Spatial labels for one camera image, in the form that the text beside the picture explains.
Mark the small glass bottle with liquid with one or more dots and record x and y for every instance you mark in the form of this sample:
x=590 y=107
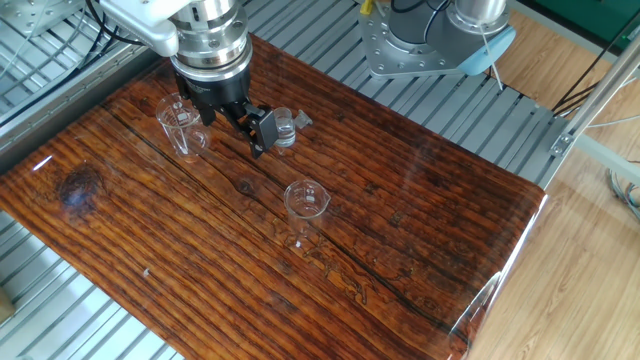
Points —
x=286 y=131

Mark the glossy wood-grain table mat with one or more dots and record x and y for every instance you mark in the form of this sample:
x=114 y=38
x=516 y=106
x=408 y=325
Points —
x=350 y=250

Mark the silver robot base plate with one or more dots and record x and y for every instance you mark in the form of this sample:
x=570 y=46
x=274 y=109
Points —
x=390 y=55

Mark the lower glass conical flask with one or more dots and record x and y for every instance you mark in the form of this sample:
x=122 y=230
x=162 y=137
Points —
x=306 y=200

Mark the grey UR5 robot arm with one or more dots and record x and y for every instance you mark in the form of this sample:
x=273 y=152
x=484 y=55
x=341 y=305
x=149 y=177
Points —
x=425 y=40

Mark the aluminium frame post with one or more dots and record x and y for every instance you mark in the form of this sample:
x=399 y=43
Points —
x=595 y=95

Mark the perforated metal plate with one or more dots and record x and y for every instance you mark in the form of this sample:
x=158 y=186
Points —
x=30 y=12

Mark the clear glass bottle stopper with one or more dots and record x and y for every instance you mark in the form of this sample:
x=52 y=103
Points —
x=302 y=120

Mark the small yellow tag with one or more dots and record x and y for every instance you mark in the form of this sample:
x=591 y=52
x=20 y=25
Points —
x=366 y=6

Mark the glass conical flask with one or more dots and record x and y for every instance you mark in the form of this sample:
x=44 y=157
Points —
x=306 y=200
x=197 y=139

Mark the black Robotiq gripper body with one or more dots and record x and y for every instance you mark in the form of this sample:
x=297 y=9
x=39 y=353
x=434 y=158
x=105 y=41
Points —
x=222 y=92

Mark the upper glass conical flask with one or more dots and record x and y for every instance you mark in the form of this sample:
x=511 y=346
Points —
x=197 y=139

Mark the grey horizontal frame bar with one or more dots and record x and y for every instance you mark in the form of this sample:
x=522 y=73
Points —
x=610 y=157

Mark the white zip tie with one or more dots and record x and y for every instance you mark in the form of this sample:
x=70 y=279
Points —
x=492 y=60

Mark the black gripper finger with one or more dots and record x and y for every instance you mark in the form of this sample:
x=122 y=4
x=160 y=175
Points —
x=265 y=130
x=205 y=112

